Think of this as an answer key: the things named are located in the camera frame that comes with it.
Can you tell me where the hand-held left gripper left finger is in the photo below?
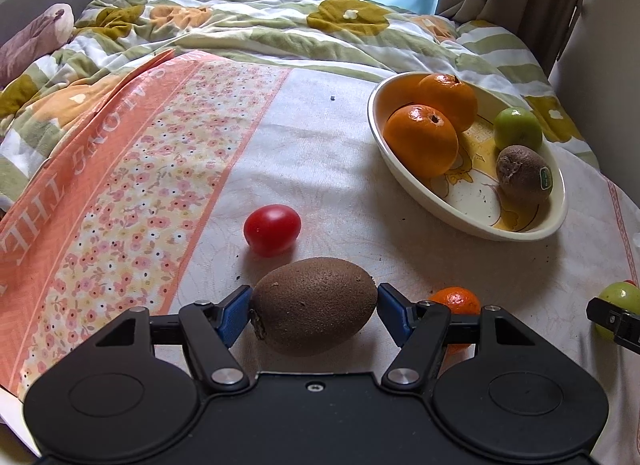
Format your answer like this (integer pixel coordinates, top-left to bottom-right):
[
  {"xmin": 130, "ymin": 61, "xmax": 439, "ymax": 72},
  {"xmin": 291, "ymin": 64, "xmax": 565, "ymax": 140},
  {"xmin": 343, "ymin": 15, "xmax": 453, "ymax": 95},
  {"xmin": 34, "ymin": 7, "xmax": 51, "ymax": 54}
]
[{"xmin": 92, "ymin": 284, "xmax": 253, "ymax": 394}]

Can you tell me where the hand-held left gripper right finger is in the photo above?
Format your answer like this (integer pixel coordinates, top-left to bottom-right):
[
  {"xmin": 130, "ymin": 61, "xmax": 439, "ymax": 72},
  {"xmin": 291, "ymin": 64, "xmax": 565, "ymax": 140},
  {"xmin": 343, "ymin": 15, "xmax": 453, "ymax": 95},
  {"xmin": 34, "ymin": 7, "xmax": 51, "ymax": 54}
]
[{"xmin": 377, "ymin": 282, "xmax": 539, "ymax": 392}]

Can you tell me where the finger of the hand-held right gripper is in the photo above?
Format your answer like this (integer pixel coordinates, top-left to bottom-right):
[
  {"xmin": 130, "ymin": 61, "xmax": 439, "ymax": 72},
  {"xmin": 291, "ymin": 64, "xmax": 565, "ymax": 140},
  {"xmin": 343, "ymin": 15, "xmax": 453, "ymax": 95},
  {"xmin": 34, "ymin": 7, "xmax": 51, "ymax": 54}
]
[{"xmin": 586, "ymin": 296, "xmax": 640, "ymax": 346}]

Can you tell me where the green apple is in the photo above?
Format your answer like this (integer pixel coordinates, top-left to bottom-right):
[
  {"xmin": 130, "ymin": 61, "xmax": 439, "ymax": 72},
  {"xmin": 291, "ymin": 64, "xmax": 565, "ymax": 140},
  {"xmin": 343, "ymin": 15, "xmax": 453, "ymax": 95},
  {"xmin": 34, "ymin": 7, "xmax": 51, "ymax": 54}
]
[
  {"xmin": 494, "ymin": 106, "xmax": 544, "ymax": 151},
  {"xmin": 595, "ymin": 281, "xmax": 640, "ymax": 341}
]

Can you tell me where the cream ceramic bowl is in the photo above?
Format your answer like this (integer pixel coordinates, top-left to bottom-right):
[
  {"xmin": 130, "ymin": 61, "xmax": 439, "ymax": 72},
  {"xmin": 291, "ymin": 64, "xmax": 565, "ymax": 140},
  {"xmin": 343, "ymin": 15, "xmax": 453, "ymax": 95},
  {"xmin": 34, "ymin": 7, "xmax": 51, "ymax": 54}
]
[{"xmin": 367, "ymin": 72, "xmax": 569, "ymax": 242}]

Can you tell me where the brown kiwi with green sticker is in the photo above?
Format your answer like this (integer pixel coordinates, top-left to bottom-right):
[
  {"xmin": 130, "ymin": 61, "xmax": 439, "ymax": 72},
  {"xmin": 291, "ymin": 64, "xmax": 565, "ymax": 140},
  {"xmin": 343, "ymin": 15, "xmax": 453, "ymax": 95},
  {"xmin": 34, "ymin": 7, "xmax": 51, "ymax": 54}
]
[{"xmin": 496, "ymin": 144, "xmax": 554, "ymax": 207}]

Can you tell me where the large orange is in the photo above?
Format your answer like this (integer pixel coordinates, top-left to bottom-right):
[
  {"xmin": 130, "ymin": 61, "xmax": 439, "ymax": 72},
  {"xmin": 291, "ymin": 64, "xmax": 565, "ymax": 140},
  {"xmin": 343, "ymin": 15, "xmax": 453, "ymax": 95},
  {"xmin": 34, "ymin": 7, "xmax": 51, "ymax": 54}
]
[
  {"xmin": 383, "ymin": 104, "xmax": 460, "ymax": 179},
  {"xmin": 416, "ymin": 73, "xmax": 479, "ymax": 134}
]

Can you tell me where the small tangerine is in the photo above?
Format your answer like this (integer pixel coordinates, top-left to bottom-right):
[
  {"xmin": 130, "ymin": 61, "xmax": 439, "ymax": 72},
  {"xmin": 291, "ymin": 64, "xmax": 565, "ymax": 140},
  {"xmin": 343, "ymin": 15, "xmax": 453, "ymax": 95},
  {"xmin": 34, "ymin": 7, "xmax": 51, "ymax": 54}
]
[{"xmin": 429, "ymin": 286, "xmax": 482, "ymax": 356}]

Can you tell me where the orange floral bordered cloth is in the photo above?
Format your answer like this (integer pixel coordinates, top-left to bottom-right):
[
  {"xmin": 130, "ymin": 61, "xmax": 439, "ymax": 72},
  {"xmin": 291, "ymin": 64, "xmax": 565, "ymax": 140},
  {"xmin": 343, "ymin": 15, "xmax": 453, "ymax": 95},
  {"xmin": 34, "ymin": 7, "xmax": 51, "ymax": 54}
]
[{"xmin": 0, "ymin": 49, "xmax": 640, "ymax": 452}]

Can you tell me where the green striped floral quilt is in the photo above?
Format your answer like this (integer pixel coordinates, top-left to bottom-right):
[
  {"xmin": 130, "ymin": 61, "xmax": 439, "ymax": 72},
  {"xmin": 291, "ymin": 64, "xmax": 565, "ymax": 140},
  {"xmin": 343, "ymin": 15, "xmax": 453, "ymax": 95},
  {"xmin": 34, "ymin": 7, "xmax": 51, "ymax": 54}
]
[{"xmin": 0, "ymin": 0, "xmax": 601, "ymax": 211}]

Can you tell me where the pink plush pillow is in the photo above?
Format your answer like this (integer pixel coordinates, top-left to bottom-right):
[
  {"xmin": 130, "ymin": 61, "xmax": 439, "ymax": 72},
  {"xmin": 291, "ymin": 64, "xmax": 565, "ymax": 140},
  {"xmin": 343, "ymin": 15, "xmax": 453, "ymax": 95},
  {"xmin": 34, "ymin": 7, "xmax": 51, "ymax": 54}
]
[{"xmin": 0, "ymin": 3, "xmax": 76, "ymax": 89}]

